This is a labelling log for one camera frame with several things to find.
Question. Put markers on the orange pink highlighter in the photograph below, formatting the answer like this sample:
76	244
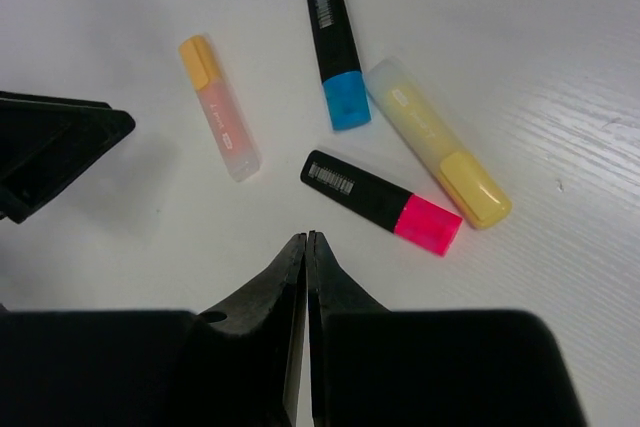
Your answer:
224	117

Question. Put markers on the yellow highlighter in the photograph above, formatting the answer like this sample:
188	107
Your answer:
413	116

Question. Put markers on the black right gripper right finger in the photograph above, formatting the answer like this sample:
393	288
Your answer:
371	366

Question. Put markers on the black blue highlighter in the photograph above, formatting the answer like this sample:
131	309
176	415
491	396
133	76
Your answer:
339	64

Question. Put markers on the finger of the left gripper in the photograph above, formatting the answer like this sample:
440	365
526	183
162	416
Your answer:
47	143

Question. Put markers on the black pink highlighter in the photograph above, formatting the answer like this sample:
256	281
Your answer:
381	202

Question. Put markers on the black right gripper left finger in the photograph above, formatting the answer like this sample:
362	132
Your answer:
235	364

